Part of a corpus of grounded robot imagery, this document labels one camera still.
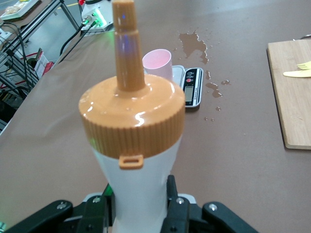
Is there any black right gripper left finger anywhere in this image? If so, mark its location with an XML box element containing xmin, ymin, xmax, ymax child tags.
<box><xmin>0</xmin><ymin>194</ymin><xmax>115</xmax><ymax>233</ymax></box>

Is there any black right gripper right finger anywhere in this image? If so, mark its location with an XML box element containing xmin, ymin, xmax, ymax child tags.
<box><xmin>161</xmin><ymin>174</ymin><xmax>259</xmax><ymax>233</ymax></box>

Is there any pink paper cup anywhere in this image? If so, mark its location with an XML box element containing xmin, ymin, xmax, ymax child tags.
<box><xmin>142</xmin><ymin>48</ymin><xmax>173</xmax><ymax>82</ymax></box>

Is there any brown sauce spill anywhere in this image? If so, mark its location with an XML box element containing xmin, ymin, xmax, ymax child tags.
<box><xmin>178</xmin><ymin>29</ymin><xmax>231</xmax><ymax>122</ymax></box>

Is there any silver digital kitchen scale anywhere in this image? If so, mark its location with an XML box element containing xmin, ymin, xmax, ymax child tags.
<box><xmin>171</xmin><ymin>65</ymin><xmax>204</xmax><ymax>108</ymax></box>

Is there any red and white box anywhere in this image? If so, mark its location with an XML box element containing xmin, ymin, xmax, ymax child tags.
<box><xmin>34</xmin><ymin>48</ymin><xmax>57</xmax><ymax>76</ymax></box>

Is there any wooden cutting board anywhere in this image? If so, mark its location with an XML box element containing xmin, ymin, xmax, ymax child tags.
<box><xmin>266</xmin><ymin>33</ymin><xmax>311</xmax><ymax>150</ymax></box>

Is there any yellow plastic knife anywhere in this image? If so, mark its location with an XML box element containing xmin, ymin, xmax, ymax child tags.
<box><xmin>283</xmin><ymin>69</ymin><xmax>311</xmax><ymax>79</ymax></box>

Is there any yellow plastic fork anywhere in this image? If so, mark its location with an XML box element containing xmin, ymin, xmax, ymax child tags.
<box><xmin>296</xmin><ymin>61</ymin><xmax>311</xmax><ymax>71</ymax></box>

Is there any tray with food items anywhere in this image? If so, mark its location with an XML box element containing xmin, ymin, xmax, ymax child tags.
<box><xmin>0</xmin><ymin>0</ymin><xmax>42</xmax><ymax>20</ymax></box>

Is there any black base cable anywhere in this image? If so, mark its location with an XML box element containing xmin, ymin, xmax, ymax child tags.
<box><xmin>59</xmin><ymin>20</ymin><xmax>89</xmax><ymax>64</ymax></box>
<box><xmin>80</xmin><ymin>21</ymin><xmax>98</xmax><ymax>37</ymax></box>

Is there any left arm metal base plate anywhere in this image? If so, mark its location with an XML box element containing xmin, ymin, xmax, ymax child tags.
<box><xmin>81</xmin><ymin>23</ymin><xmax>115</xmax><ymax>32</ymax></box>

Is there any aluminium frame rail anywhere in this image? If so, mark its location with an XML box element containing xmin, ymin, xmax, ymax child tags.
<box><xmin>0</xmin><ymin>0</ymin><xmax>82</xmax><ymax>98</ymax></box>

